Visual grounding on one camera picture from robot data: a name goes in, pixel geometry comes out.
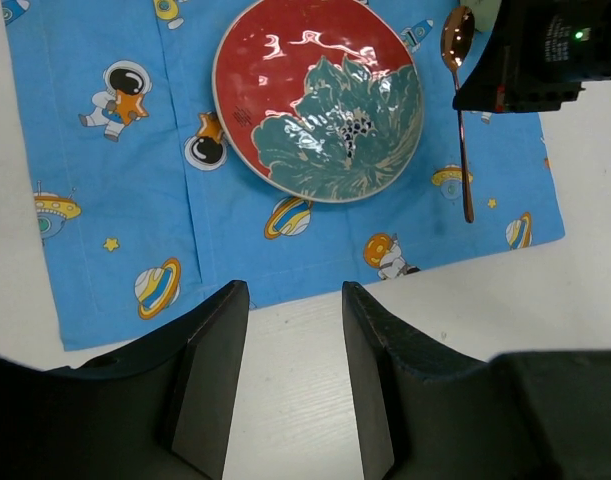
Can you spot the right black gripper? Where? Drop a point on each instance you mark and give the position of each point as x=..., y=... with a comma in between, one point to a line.
x=538, y=56

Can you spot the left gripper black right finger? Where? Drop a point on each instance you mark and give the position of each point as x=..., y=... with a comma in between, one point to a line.
x=396, y=374

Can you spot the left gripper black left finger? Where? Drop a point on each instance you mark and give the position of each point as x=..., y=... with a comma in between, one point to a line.
x=161, y=406

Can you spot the copper spoon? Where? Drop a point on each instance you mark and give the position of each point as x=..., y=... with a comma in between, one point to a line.
x=456, y=42

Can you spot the blue space-print cloth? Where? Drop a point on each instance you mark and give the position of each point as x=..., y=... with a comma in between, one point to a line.
x=145, y=209

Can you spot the red and teal plate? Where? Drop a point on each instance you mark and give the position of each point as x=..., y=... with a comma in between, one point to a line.
x=321, y=99

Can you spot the pale yellow mug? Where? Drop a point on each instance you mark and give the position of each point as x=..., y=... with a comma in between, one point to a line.
x=485, y=13

